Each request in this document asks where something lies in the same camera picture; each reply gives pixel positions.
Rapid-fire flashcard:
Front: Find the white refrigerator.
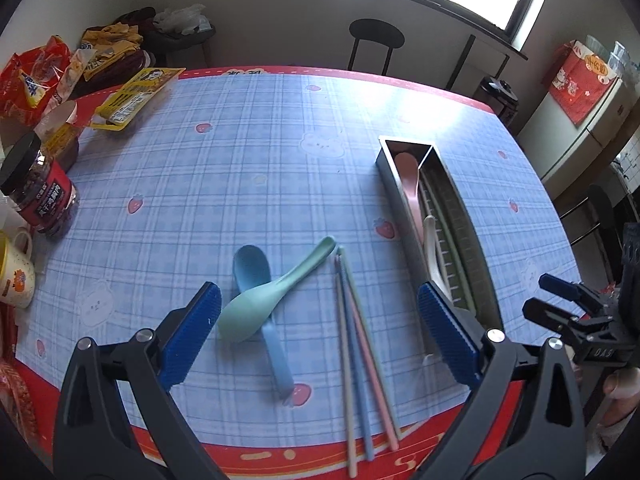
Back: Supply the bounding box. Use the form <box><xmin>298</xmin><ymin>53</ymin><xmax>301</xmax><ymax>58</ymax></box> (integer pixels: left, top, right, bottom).
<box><xmin>517</xmin><ymin>67</ymin><xmax>640</xmax><ymax>186</ymax></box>

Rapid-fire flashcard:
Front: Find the flat yellow cartoon packet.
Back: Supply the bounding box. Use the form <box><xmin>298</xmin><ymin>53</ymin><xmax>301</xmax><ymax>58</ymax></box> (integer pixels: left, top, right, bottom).
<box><xmin>92</xmin><ymin>67</ymin><xmax>187</xmax><ymax>132</ymax></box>

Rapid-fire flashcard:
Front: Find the metal utensil tray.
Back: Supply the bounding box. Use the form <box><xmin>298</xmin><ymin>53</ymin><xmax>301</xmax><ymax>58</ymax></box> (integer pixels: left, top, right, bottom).
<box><xmin>376</xmin><ymin>135</ymin><xmax>503</xmax><ymax>333</ymax></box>

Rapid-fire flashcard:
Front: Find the dark electric rice cooker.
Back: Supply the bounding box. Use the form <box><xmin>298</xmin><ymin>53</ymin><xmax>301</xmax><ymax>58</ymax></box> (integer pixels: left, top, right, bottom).
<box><xmin>472</xmin><ymin>76</ymin><xmax>519</xmax><ymax>128</ymax></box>

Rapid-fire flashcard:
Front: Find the small dark stool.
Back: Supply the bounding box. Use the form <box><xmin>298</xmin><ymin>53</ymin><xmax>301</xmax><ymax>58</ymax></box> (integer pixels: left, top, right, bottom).
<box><xmin>145</xmin><ymin>25</ymin><xmax>217</xmax><ymax>68</ymax></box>

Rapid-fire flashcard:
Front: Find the blue plaid table mat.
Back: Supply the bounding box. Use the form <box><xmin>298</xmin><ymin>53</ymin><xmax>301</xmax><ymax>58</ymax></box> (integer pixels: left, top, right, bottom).
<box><xmin>15</xmin><ymin>72</ymin><xmax>583</xmax><ymax>466</ymax></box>

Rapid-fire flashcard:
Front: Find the pile of yellow snack bags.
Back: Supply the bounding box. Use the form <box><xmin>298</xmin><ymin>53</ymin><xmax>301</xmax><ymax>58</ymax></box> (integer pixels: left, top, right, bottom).
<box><xmin>75</xmin><ymin>22</ymin><xmax>146</xmax><ymax>81</ymax></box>

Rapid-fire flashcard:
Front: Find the black metal rack frame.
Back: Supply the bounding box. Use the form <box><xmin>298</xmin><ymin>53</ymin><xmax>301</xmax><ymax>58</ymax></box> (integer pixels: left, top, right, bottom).
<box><xmin>445</xmin><ymin>34</ymin><xmax>511</xmax><ymax>92</ymax></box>

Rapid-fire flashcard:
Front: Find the dark clothes heap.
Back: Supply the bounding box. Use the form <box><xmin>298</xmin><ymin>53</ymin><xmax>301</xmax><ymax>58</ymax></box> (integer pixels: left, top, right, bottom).
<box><xmin>112</xmin><ymin>6</ymin><xmax>158</xmax><ymax>73</ymax></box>

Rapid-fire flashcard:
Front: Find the pink spoon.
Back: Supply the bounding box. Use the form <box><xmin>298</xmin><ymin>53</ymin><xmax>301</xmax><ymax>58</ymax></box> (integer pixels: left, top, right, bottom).
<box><xmin>394</xmin><ymin>151</ymin><xmax>426</xmax><ymax>241</ymax></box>

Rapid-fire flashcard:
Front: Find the small yellow sachet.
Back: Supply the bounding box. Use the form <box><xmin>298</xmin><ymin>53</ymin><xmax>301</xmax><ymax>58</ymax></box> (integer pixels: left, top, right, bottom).
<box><xmin>42</xmin><ymin>122</ymin><xmax>83</xmax><ymax>156</ymax></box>

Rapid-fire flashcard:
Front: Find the green spoon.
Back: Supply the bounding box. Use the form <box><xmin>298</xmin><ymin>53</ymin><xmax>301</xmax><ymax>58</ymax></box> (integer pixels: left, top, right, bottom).
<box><xmin>216</xmin><ymin>236</ymin><xmax>337</xmax><ymax>345</ymax></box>

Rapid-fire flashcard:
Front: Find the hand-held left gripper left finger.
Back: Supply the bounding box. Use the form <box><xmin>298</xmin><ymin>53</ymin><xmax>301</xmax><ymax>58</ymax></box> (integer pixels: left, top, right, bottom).
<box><xmin>52</xmin><ymin>281</ymin><xmax>228</xmax><ymax>480</ymax></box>

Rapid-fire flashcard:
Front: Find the paper instant noodle bowl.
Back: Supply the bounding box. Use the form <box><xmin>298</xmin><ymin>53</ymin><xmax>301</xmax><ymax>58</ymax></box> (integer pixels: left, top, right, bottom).
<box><xmin>34</xmin><ymin>100</ymin><xmax>83</xmax><ymax>173</ymax></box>

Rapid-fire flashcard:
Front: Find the person's right hand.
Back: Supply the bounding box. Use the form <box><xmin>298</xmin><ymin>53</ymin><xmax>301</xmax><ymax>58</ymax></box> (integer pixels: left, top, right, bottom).
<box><xmin>597</xmin><ymin>365</ymin><xmax>640</xmax><ymax>428</ymax></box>

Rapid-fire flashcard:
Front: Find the blue spoon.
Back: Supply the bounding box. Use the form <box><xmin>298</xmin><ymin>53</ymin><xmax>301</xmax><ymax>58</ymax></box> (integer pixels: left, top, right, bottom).
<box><xmin>232</xmin><ymin>244</ymin><xmax>296</xmax><ymax>398</ymax></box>

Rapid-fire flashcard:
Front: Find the bundle of pastel chopsticks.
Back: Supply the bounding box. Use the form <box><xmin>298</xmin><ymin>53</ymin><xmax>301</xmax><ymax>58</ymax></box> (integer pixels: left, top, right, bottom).
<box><xmin>337</xmin><ymin>245</ymin><xmax>403</xmax><ymax>440</ymax></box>

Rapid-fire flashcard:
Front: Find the yellow and white mug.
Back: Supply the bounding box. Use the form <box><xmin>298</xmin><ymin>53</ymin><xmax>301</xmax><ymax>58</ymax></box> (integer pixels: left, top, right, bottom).
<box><xmin>0</xmin><ymin>230</ymin><xmax>36</xmax><ymax>309</ymax></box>

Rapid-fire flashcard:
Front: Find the black round stool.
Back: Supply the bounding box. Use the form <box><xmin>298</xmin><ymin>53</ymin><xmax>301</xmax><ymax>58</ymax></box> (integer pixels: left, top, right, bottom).
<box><xmin>347</xmin><ymin>18</ymin><xmax>406</xmax><ymax>77</ymax></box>

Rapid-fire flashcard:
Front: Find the black lidded jar red label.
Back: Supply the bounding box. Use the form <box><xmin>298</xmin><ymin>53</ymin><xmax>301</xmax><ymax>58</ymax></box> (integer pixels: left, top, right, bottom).
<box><xmin>0</xmin><ymin>132</ymin><xmax>81</xmax><ymax>238</ymax></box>

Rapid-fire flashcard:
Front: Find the black chair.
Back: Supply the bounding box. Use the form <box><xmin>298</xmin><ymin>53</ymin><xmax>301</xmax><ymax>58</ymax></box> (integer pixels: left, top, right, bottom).
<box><xmin>557</xmin><ymin>184</ymin><xmax>626</xmax><ymax>281</ymax></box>

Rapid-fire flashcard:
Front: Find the red printed hanging cloth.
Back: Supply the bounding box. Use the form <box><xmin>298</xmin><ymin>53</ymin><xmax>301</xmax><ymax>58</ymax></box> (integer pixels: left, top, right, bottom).
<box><xmin>547</xmin><ymin>40</ymin><xmax>618</xmax><ymax>126</ymax></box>

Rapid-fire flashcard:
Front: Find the red patterned snack bag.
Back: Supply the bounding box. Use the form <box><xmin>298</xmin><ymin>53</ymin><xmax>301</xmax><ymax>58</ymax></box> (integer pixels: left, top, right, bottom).
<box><xmin>0</xmin><ymin>357</ymin><xmax>40</xmax><ymax>443</ymax></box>

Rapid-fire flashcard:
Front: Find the white spoon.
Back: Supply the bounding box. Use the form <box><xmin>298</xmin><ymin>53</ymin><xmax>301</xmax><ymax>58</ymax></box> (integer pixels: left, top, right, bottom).
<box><xmin>422</xmin><ymin>215</ymin><xmax>451</xmax><ymax>286</ymax></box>

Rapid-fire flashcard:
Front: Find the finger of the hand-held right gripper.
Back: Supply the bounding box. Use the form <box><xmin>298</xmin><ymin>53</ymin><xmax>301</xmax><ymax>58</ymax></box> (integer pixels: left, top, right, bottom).
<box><xmin>539</xmin><ymin>273</ymin><xmax>603</xmax><ymax>313</ymax></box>
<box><xmin>521</xmin><ymin>297</ymin><xmax>588</xmax><ymax>347</ymax></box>

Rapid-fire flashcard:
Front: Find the beige chopstick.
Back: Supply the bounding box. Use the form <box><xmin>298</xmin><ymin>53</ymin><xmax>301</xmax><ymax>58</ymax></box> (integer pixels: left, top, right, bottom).
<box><xmin>419</xmin><ymin>172</ymin><xmax>458</xmax><ymax>281</ymax></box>
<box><xmin>334</xmin><ymin>255</ymin><xmax>358</xmax><ymax>478</ymax></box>

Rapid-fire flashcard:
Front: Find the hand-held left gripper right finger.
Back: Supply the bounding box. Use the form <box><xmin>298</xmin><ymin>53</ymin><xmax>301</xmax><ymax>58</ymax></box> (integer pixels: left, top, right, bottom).
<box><xmin>410</xmin><ymin>281</ymin><xmax>587</xmax><ymax>480</ymax></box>

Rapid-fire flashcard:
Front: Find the clear plastic container stack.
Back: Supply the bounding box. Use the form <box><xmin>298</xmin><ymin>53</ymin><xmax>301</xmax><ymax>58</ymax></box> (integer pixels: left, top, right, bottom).
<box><xmin>582</xmin><ymin>35</ymin><xmax>640</xmax><ymax>83</ymax></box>

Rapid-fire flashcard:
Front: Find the white plastic bag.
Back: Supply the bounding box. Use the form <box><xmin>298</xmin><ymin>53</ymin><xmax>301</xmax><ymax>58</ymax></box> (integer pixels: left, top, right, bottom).
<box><xmin>152</xmin><ymin>4</ymin><xmax>211</xmax><ymax>36</ymax></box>

